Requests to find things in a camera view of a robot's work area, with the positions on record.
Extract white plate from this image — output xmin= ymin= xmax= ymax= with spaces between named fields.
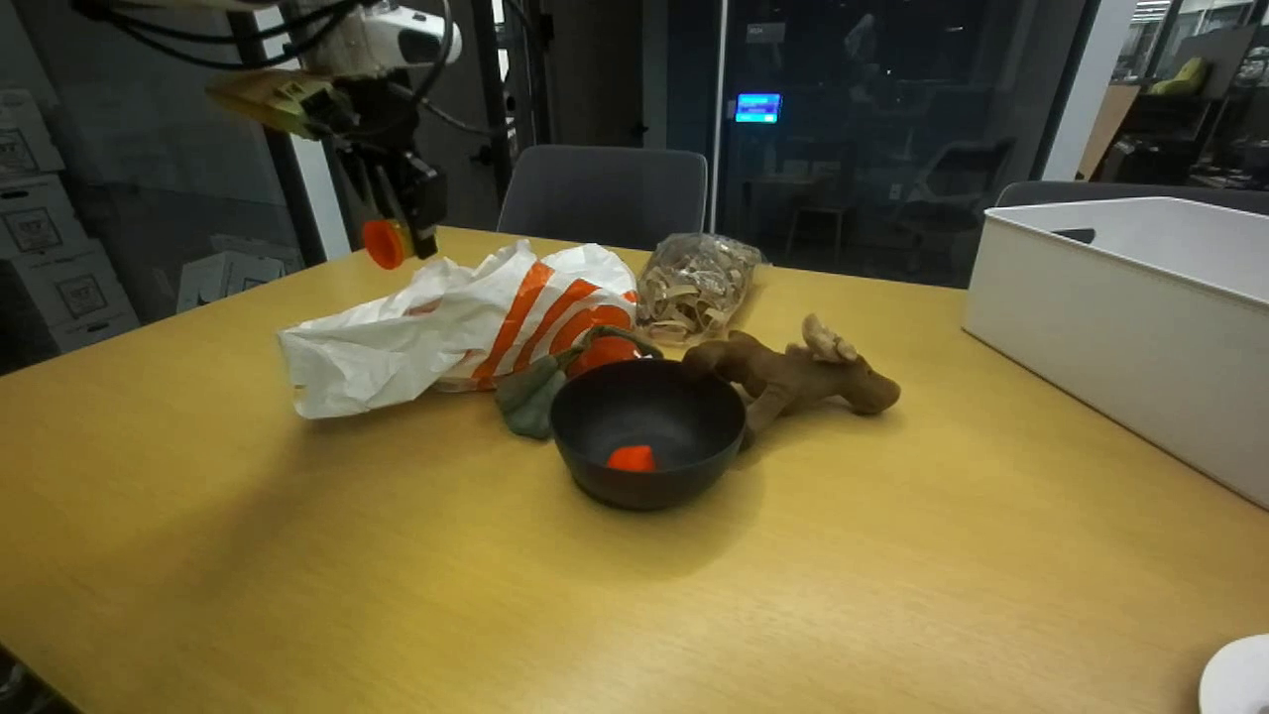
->
xmin=1193 ymin=630 xmax=1269 ymax=714

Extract black bowl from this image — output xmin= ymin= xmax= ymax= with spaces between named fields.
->
xmin=548 ymin=359 xmax=749 ymax=515

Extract grey cardboard box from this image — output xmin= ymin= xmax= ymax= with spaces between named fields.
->
xmin=0 ymin=237 xmax=143 ymax=359
xmin=0 ymin=88 xmax=68 ymax=184
xmin=0 ymin=174 xmax=96 ymax=265

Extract wrist camera with tan mount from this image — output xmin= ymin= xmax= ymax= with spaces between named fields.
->
xmin=211 ymin=73 xmax=334 ymax=139

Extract blue lit screen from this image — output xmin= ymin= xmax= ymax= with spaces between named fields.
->
xmin=729 ymin=88 xmax=786 ymax=133

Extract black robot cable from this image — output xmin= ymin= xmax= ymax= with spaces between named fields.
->
xmin=73 ymin=0 xmax=389 ymax=73

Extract brown plush animal toy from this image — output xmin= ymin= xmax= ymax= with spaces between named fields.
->
xmin=681 ymin=310 xmax=903 ymax=449

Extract small red toy strawberry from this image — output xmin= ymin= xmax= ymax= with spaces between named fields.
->
xmin=603 ymin=442 xmax=664 ymax=482

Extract white plastic bag orange stripes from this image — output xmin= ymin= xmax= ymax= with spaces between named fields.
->
xmin=279 ymin=237 xmax=644 ymax=424

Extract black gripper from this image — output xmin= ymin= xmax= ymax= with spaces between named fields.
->
xmin=314 ymin=77 xmax=447 ymax=261

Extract clear bag of nuts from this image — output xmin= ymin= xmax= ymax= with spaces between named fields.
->
xmin=635 ymin=231 xmax=766 ymax=344

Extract grey office chair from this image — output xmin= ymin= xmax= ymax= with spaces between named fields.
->
xmin=496 ymin=145 xmax=714 ymax=249

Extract white rectangular box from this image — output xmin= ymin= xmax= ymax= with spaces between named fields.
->
xmin=960 ymin=196 xmax=1269 ymax=512

